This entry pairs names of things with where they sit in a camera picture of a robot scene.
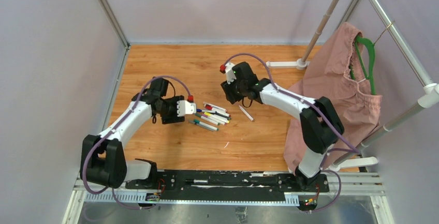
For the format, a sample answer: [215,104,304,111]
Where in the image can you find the brown capped white marker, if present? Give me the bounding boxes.
[238,105,255,122]

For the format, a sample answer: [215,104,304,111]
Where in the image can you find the houndstooth patterned pen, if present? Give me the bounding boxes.
[188,120,216,131]

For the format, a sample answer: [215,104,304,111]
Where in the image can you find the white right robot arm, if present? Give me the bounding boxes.
[219,62,344,192]

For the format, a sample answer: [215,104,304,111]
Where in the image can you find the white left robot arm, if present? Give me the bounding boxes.
[80,76,196,195]

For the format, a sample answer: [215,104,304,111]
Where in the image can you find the teal capped white marker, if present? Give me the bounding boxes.
[194,120,218,131]

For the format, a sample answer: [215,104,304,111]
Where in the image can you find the dark green capped marker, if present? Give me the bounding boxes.
[195,113,220,126]

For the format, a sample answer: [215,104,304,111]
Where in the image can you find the yellow capped white marker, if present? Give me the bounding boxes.
[203,112,229,125]

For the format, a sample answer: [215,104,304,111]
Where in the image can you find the pink capped white marker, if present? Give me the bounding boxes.
[200,114,225,125]

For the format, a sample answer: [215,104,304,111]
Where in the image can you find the pink cloth garment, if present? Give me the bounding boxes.
[283,22,383,173]

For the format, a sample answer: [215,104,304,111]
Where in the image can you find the green clothes hanger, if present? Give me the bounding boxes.
[349,35,377,96]

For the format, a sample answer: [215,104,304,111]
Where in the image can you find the metal clothes rack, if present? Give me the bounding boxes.
[263,0,438,171]

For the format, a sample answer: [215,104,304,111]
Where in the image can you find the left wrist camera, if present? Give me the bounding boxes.
[177,95,197,117]

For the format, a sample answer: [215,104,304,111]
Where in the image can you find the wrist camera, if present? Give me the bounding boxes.
[177,95,197,117]
[220,62,237,84]

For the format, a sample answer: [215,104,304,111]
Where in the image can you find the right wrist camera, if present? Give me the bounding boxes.
[220,62,237,84]

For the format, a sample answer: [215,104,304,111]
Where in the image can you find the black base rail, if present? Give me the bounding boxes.
[125,170,329,202]

